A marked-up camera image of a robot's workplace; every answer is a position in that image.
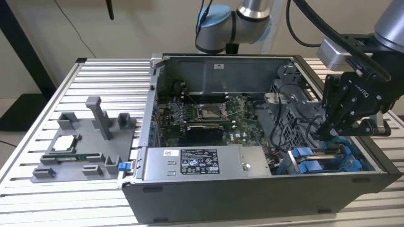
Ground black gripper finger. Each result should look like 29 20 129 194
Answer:
333 113 381 138
317 74 343 142

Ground grey disk bay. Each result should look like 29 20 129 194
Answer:
287 143 357 173

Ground grey perforated metal cage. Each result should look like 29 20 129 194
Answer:
254 79 323 152

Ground green motherboard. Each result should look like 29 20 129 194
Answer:
155 94 271 148

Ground CPU socket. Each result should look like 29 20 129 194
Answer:
197 104 227 120

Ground black open PC case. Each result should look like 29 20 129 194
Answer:
115 53 404 224

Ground silver power supply unit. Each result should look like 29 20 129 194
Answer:
141 146 273 179

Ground grey parts rack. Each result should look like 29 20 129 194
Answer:
29 96 138 184

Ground black hanging rod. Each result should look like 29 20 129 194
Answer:
105 0 114 21

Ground green RAM stick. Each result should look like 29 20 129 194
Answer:
54 154 98 163

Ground silver CPU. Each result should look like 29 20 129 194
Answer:
51 136 78 152

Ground blue disk wire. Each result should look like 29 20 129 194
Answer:
323 136 359 166

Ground black disk wire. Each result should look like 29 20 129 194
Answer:
270 82 330 152

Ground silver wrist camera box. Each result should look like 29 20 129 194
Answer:
315 38 374 71

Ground thin black looping cable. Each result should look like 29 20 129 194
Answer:
285 0 321 48

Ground thick black gripper cable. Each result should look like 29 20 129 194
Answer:
291 0 391 82

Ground arm cable with blue sleeve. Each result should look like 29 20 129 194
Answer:
197 0 213 24

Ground thin black wall cable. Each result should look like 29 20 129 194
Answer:
53 0 94 59

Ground black upright post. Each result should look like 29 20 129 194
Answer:
0 0 57 95

